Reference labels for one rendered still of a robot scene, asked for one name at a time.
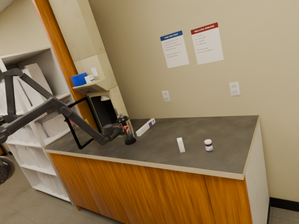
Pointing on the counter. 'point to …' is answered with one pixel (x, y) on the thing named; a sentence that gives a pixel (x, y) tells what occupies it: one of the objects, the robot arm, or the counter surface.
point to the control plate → (88, 90)
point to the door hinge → (94, 114)
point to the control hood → (98, 86)
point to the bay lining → (104, 110)
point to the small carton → (89, 79)
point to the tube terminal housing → (117, 104)
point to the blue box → (79, 79)
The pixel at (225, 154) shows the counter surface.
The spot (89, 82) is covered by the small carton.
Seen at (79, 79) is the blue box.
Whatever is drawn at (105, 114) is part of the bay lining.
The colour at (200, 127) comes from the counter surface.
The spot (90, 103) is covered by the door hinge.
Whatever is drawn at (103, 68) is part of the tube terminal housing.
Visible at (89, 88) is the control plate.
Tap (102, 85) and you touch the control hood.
